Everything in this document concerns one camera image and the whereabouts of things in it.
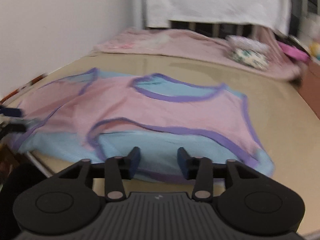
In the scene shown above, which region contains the pink blue purple garment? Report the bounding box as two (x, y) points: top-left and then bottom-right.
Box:
(10, 68), (274, 183)

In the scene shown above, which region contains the pink fluffy blanket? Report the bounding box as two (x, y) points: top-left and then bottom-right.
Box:
(94, 26), (304, 81)

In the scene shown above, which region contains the folded pink patterned cloth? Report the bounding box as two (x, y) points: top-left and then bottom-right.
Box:
(226, 35), (270, 54)

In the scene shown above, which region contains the white towel on rail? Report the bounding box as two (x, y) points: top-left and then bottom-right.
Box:
(146, 0), (291, 35)

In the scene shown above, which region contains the yellow white plush toy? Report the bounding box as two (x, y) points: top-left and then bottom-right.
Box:
(309, 41), (320, 60)

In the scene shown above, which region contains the pink plastic case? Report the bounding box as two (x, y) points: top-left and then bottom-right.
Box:
(278, 41), (310, 62)

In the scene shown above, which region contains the folded floral cream cloth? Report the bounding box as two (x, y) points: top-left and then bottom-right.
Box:
(230, 48), (268, 70)

